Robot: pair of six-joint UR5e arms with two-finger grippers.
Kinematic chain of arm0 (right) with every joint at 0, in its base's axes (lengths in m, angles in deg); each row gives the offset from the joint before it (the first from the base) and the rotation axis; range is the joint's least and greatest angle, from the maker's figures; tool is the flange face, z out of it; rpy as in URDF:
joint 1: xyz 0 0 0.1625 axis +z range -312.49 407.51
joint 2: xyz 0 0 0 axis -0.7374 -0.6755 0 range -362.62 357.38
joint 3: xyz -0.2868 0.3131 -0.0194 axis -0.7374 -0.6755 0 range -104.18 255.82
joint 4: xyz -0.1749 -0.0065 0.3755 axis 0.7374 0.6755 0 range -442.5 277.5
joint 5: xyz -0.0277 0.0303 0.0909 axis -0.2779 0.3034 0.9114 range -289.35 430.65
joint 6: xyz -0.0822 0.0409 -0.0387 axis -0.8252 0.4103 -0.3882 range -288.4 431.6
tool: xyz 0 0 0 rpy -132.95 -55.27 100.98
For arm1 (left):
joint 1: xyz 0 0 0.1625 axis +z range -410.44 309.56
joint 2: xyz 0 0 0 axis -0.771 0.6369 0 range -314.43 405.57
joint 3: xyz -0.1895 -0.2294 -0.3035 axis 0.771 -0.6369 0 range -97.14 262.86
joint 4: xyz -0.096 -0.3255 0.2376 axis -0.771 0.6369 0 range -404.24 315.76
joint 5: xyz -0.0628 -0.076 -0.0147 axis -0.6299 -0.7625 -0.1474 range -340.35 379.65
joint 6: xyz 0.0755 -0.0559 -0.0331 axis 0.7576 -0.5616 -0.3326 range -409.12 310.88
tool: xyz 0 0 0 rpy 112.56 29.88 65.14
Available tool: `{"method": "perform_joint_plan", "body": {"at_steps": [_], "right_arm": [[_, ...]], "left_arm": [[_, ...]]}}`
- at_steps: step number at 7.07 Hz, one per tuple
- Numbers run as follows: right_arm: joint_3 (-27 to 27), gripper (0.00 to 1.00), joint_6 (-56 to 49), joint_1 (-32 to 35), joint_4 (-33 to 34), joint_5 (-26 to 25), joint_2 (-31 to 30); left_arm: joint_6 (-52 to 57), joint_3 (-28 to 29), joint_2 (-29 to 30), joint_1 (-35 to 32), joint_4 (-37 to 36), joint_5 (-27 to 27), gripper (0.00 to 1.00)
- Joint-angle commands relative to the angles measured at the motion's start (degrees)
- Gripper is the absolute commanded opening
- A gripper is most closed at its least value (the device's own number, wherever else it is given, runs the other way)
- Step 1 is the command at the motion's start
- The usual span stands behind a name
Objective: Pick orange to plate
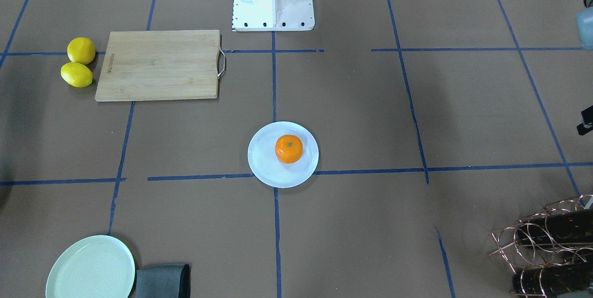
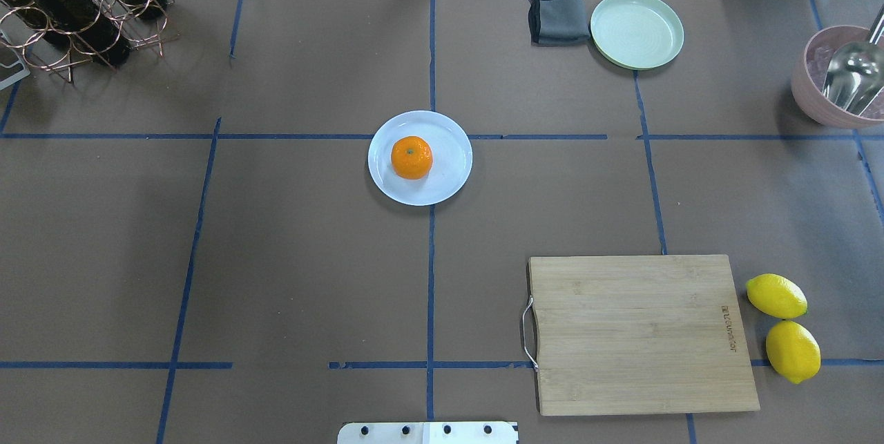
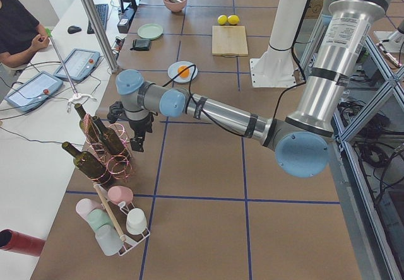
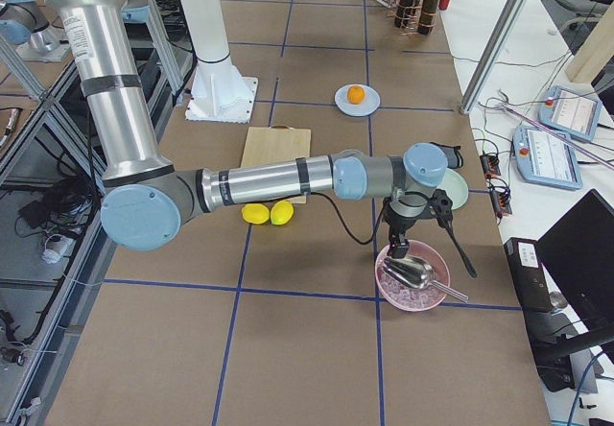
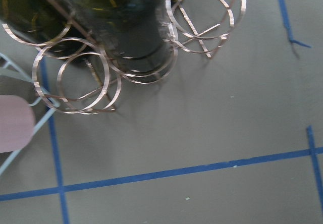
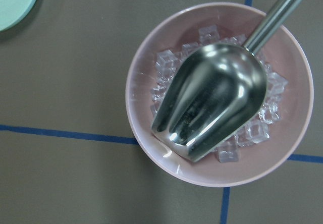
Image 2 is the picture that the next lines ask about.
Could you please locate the front dark wine bottle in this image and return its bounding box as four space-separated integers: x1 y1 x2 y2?
33 0 131 67

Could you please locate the folded grey cloth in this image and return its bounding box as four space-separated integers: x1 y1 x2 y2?
528 0 591 47

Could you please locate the left yellow lemon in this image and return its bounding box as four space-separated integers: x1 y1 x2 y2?
745 273 809 320

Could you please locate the metal ice scoop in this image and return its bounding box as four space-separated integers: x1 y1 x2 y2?
822 10 883 116

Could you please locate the pink bowl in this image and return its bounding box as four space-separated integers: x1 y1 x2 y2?
791 25 883 129

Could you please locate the blue plate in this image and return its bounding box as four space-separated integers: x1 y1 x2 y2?
367 110 473 206

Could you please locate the right yellow lemon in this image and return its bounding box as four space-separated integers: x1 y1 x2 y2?
765 319 822 385

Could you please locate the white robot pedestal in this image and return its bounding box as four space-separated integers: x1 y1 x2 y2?
337 420 520 443

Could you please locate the wooden cutting board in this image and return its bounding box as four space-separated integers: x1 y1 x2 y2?
527 255 760 418

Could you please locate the yellow lemon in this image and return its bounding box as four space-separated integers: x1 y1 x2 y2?
765 319 822 385
745 273 809 320

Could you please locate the green plate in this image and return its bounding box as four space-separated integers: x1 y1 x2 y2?
590 0 685 70

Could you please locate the copper wire bottle rack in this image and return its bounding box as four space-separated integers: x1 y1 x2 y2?
2 0 180 83

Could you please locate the orange fruit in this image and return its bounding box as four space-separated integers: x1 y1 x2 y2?
390 135 434 180

